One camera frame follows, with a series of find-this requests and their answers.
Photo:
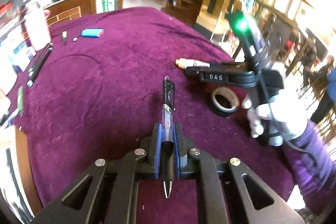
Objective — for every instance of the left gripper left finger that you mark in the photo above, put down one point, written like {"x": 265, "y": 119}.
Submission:
{"x": 149, "y": 167}

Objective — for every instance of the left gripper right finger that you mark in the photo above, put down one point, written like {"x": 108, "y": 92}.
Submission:
{"x": 184, "y": 163}

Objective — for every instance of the black clear gel pen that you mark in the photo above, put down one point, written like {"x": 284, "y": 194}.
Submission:
{"x": 167, "y": 142}

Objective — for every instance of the purple sleeved right forearm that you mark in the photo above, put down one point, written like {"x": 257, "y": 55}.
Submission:
{"x": 313, "y": 170}

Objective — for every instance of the right white gloved hand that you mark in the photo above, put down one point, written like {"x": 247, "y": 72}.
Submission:
{"x": 284, "y": 109}

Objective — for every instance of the black tape roll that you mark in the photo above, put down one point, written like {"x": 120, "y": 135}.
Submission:
{"x": 223, "y": 102}

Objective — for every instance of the purple velvet tablecloth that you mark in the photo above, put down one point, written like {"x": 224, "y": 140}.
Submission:
{"x": 99, "y": 97}

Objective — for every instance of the blue rectangular eraser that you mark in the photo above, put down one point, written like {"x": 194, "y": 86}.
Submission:
{"x": 92, "y": 32}

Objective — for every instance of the green marker pen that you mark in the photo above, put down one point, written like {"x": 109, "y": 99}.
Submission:
{"x": 20, "y": 102}

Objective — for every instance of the black markers group on table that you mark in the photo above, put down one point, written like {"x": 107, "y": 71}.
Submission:
{"x": 38, "y": 63}

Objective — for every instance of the pink woven cup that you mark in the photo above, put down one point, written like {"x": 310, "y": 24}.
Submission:
{"x": 37, "y": 27}

